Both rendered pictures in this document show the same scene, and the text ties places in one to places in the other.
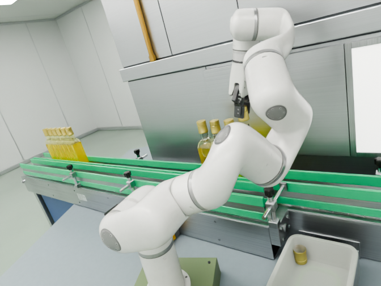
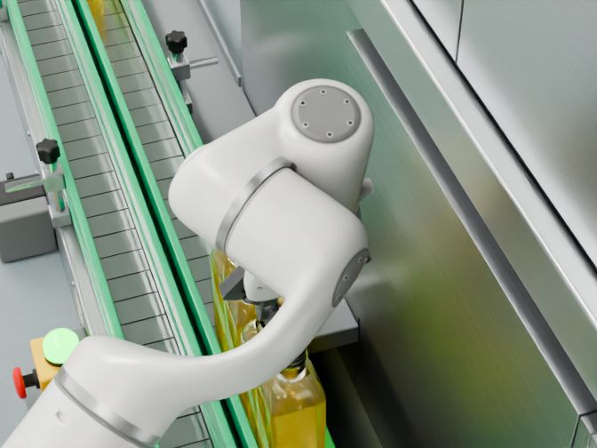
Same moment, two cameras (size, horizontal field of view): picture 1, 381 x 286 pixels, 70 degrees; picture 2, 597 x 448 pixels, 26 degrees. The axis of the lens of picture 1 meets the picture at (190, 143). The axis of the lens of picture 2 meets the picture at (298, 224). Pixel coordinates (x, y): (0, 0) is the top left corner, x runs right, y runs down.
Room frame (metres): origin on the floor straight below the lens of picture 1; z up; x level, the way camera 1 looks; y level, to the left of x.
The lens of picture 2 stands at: (0.18, -0.58, 2.06)
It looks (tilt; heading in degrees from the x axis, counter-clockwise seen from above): 45 degrees down; 30
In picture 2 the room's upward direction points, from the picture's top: straight up
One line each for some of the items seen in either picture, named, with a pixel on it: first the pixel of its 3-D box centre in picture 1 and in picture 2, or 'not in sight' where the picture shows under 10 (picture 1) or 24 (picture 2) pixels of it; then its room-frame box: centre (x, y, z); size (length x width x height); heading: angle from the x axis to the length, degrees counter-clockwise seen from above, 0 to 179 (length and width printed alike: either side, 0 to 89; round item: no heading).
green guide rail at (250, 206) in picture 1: (94, 180); (26, 51); (1.25, 0.50, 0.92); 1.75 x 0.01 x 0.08; 49
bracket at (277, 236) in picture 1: (280, 226); not in sight; (0.68, -0.20, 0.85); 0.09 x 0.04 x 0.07; 139
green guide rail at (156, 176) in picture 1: (106, 173); (77, 40); (1.30, 0.45, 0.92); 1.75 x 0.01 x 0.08; 49
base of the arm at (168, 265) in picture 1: (161, 271); not in sight; (0.58, 0.16, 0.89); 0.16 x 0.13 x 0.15; 167
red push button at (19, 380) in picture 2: not in sight; (27, 380); (0.86, 0.21, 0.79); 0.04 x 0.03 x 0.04; 49
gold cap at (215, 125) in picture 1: (215, 126); not in sight; (0.91, -0.10, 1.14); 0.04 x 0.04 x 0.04
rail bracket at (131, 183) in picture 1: (127, 189); (35, 188); (1.02, 0.30, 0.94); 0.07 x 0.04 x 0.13; 139
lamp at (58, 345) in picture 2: not in sight; (60, 345); (0.90, 0.18, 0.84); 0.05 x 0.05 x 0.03
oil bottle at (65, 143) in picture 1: (72, 150); not in sight; (1.59, 0.69, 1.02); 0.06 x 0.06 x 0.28; 49
